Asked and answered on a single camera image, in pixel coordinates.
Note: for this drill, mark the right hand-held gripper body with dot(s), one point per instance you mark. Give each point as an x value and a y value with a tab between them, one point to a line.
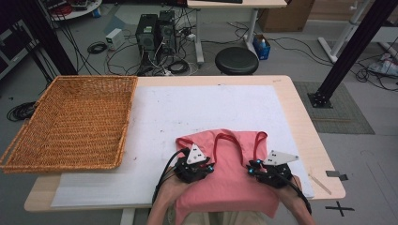
277	175

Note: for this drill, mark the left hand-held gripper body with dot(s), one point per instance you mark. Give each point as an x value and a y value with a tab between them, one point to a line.
191	170

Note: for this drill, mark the pink tank top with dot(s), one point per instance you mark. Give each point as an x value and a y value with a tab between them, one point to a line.
228	187

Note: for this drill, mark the wicker basket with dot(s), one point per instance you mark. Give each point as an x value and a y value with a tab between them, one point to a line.
78	93

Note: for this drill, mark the person's right hand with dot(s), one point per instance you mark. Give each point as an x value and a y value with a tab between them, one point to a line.
294	195

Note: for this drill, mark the person's left hand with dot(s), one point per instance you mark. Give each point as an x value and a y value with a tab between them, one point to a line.
172	192

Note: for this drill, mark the thin wooden stick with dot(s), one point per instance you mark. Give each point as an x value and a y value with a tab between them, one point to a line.
319	184

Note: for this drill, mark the black tape piece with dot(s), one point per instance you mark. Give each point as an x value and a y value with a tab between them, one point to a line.
333	173

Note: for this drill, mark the white paper table cover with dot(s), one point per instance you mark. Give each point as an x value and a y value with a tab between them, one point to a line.
219	103

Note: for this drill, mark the white table leg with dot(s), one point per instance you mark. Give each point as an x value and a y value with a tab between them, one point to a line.
127	217

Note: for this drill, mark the grey floor mat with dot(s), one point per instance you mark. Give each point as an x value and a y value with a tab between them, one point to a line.
344	115

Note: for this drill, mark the black round stool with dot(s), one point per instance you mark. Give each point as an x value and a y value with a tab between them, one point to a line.
237	61

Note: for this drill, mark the blue box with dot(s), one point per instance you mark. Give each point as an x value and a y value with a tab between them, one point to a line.
261	51

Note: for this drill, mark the small black computer tower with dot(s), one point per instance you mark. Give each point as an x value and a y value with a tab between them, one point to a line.
167	31

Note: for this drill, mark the large black computer tower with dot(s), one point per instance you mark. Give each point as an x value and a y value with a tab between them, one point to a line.
146	34

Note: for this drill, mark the cardboard box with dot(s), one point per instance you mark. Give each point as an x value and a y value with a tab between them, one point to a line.
284	17

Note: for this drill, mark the white metal stand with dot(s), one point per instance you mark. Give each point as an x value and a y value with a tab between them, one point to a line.
342	37

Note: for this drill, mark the white power supply box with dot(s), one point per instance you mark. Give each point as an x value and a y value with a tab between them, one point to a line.
114	39

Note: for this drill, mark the crumpled plastic bag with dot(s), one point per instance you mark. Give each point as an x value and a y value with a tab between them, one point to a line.
386	67

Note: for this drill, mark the white desk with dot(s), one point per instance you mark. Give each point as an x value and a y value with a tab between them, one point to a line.
237	3

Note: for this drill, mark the round white table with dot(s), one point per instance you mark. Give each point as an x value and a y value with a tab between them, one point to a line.
84	11

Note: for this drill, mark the black equipment rack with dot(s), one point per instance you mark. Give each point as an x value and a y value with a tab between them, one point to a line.
12	43

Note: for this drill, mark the black metal post with foot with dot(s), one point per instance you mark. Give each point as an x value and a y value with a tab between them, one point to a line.
353	50

